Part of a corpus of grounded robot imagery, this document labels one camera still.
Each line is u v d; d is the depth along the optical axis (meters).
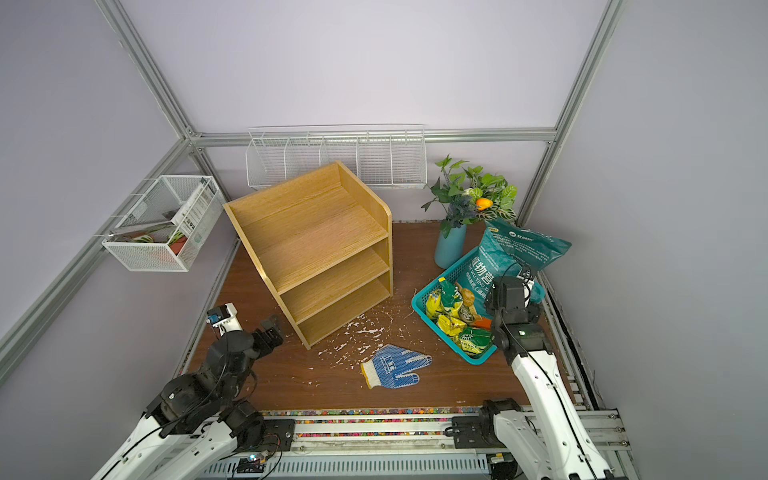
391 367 0.84
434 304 0.88
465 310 0.83
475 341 0.79
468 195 0.79
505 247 0.82
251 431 0.65
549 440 0.43
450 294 0.83
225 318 0.60
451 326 0.82
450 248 0.98
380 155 1.08
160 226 0.75
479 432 0.73
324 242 0.73
